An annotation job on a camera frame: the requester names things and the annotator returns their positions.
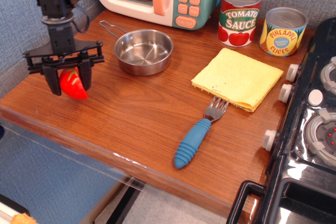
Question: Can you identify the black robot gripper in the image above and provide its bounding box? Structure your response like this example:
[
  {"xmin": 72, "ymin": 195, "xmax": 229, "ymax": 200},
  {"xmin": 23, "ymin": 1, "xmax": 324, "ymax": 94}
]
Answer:
[{"xmin": 23, "ymin": 23, "xmax": 104, "ymax": 96}]

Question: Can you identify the red toy tomato half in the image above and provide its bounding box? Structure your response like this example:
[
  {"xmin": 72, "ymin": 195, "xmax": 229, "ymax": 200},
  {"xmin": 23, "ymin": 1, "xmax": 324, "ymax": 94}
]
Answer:
[{"xmin": 59, "ymin": 67, "xmax": 88, "ymax": 100}]

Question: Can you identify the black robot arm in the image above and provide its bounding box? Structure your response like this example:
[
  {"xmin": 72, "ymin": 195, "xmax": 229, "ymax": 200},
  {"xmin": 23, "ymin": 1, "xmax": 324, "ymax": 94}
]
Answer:
[{"xmin": 23, "ymin": 0, "xmax": 104, "ymax": 95}]

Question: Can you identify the small steel pan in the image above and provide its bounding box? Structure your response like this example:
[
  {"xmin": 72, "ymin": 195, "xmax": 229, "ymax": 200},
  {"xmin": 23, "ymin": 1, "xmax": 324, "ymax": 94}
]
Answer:
[{"xmin": 99, "ymin": 20, "xmax": 174, "ymax": 77}]

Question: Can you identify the orange fuzzy object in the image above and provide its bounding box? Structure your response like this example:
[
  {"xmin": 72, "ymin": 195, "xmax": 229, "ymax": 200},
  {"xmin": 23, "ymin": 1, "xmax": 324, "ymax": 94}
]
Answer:
[{"xmin": 10, "ymin": 213, "xmax": 37, "ymax": 224}]

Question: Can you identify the yellow folded cloth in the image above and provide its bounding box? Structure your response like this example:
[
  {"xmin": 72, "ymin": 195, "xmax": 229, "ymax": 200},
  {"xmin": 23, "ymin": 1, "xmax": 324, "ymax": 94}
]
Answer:
[{"xmin": 191, "ymin": 48, "xmax": 283, "ymax": 112}]

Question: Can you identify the tomato sauce can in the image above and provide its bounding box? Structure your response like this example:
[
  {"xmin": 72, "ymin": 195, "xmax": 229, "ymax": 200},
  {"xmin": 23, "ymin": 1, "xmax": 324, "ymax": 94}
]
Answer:
[{"xmin": 217, "ymin": 0, "xmax": 262, "ymax": 47}]

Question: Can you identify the pineapple slices can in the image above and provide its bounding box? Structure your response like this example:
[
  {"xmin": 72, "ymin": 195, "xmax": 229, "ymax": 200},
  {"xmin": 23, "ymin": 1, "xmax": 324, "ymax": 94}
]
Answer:
[{"xmin": 259, "ymin": 7, "xmax": 308, "ymax": 57}]

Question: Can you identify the black toy stove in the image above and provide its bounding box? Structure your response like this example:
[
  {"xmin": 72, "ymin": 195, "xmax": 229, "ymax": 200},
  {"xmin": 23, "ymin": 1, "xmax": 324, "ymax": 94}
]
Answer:
[{"xmin": 227, "ymin": 18, "xmax": 335, "ymax": 223}]

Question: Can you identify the blue handled fork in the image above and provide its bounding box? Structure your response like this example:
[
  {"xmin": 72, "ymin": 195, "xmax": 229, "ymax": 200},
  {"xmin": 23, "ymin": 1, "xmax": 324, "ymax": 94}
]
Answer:
[{"xmin": 174, "ymin": 96, "xmax": 229, "ymax": 169}]

